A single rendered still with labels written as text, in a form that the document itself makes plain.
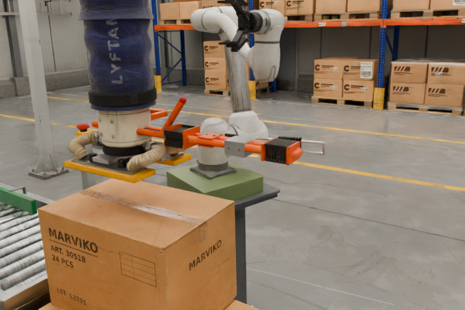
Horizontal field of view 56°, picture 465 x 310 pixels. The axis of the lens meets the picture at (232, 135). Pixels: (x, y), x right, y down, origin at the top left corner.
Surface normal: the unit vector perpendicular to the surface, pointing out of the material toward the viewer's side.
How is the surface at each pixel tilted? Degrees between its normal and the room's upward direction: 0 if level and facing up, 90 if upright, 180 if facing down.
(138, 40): 72
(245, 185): 90
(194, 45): 90
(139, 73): 77
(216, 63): 89
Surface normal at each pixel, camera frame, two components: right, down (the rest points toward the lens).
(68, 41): 0.84, 0.11
